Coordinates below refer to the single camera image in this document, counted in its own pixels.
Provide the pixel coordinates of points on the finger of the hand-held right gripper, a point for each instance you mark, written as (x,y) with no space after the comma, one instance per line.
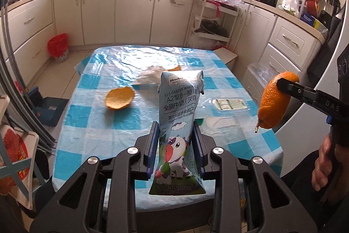
(308,96)

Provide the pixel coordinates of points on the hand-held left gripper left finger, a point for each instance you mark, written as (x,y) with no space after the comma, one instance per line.
(152,151)

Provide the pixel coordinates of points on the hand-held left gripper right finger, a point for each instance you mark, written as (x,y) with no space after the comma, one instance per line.
(198,145)

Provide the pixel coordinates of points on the long orange peel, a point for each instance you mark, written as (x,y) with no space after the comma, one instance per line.
(272,107)

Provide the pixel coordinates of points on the blue milk carton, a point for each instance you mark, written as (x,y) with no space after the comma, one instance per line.
(177,113)

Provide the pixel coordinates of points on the round cupped orange peel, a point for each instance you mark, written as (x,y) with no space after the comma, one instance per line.
(120,98)

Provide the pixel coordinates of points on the person's right hand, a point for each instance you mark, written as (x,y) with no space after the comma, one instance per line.
(324,164)

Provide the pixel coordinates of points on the white refrigerator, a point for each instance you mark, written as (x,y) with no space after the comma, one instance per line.
(308,113)

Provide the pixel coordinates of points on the clear plastic tray with label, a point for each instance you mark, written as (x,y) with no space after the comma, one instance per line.
(227,104)

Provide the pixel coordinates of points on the plastic bags in drawer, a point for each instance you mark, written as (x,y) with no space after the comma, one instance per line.
(260,73)

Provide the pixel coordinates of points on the black hanging cloth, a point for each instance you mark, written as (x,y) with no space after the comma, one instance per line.
(330,39)

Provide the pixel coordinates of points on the cream drawer unit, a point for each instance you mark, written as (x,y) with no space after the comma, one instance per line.
(291,36)

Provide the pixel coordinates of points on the blue checked plastic tablecloth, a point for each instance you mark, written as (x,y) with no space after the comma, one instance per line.
(90,126)

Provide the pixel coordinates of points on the crumpled white wrapper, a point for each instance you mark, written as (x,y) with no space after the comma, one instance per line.
(151,76)

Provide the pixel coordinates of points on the blue box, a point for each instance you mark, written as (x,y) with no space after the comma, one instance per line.
(308,19)

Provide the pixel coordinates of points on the small orange peel piece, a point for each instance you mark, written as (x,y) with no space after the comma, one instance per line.
(174,68)

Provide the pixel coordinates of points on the person's dark clothing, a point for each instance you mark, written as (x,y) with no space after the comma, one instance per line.
(300,194)

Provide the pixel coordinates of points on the red pan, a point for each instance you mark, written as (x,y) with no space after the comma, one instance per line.
(312,7)

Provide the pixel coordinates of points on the white wooden stool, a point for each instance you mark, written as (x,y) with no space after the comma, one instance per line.
(226,57)

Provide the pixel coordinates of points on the white plastic bag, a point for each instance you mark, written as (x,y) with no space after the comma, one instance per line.
(292,3)

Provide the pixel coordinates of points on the blue dustpan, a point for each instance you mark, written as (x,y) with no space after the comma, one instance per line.
(51,110)

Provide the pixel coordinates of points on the black wok in cart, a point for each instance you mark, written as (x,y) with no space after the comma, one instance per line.
(212,28)

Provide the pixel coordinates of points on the red cloth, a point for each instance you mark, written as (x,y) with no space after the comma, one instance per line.
(216,7)

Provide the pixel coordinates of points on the white shelf cart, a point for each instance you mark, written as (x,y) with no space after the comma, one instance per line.
(197,12)

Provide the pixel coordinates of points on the white and blue folding shelf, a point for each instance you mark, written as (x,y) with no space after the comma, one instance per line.
(16,175)

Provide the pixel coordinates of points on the red and white packet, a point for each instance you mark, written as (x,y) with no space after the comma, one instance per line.
(13,145)

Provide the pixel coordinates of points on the bin with red bag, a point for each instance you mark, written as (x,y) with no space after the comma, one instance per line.
(57,46)

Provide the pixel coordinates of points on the cream base cabinets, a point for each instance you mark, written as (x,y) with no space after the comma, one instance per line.
(133,9)

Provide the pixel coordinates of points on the grey metal tubes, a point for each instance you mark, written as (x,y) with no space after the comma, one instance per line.
(13,66)

